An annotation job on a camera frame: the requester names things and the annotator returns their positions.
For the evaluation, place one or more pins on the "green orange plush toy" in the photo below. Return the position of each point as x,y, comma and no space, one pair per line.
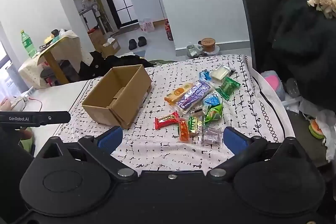
316,129

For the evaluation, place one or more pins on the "brown instant noodle cup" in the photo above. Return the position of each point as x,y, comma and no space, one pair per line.
208,45

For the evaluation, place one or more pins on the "black bag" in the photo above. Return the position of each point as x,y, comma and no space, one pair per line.
128,59

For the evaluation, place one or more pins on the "white plastic bag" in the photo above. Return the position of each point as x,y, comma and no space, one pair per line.
329,132

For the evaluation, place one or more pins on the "person's left hand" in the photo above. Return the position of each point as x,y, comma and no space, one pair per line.
26,134

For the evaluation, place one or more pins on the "red snack packet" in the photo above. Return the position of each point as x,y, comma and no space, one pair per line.
165,120

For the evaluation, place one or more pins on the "green clear-wrapped snack packet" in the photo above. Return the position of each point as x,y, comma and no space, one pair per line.
227,87

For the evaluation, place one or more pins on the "black clothing pile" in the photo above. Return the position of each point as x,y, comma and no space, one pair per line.
90,66

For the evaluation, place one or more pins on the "dark round stool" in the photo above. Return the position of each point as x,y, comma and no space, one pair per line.
50,75

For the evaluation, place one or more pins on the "pink grey cloth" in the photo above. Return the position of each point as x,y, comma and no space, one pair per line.
273,82

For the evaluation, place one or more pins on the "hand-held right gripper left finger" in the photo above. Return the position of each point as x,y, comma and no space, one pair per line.
110,138

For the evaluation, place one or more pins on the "clear plastic trash bag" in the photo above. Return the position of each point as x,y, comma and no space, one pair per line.
194,50

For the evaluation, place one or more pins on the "clear purple pastry packet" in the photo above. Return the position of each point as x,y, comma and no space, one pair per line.
211,136

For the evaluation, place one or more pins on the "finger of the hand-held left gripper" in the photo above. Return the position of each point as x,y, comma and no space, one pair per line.
56,117

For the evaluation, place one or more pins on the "person's green garment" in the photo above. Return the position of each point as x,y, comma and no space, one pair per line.
27,146

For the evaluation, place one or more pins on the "cardboard box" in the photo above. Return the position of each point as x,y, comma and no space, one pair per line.
126,108

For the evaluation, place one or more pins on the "black chair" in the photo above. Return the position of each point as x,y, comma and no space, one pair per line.
260,16

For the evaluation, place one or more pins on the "dark-haired doll figure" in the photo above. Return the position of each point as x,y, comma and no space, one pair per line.
55,34

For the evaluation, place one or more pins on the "long purple snack packet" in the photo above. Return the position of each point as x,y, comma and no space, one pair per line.
194,98

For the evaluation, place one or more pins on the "black slipper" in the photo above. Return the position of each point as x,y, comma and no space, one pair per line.
142,41
132,44

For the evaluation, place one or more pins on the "white crumpled cloth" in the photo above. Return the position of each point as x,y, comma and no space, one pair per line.
15,103

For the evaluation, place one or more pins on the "wooden table with cloth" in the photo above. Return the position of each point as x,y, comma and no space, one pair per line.
71,48

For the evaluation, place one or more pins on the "white bed sheet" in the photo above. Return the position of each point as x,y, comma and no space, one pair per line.
57,98

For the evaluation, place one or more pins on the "green floor mat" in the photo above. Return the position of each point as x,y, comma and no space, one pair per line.
162,62

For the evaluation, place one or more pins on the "orange biscuit packet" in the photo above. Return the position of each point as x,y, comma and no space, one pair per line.
178,92

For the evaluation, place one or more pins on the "green plastic soda bottle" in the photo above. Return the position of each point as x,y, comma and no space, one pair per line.
28,44

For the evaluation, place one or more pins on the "white snack packet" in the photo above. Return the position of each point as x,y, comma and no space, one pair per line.
219,73

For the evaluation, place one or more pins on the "pink printed plastic bag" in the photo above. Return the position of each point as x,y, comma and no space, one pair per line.
146,25

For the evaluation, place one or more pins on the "small blue snack packet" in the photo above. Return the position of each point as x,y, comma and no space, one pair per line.
204,76

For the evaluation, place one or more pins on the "small carton with white paper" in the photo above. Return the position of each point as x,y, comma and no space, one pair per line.
111,48

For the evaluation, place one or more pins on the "green packet with yellow print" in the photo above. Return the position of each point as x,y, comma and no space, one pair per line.
194,125

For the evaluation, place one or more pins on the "yellow wooden table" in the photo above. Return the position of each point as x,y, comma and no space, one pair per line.
53,64

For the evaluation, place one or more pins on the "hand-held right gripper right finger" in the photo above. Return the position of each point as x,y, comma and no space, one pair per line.
235,140

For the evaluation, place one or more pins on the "white standing fan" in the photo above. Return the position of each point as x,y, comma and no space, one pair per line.
97,16

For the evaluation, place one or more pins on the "light green snack packet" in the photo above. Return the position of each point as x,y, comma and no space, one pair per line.
214,113

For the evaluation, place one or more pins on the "white kitchen cabinet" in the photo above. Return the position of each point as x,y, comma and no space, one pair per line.
147,6

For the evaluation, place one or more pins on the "tall brown carton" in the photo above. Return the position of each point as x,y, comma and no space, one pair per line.
95,39

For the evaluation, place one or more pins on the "small orange snack packet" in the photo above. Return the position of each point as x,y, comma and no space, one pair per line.
183,130

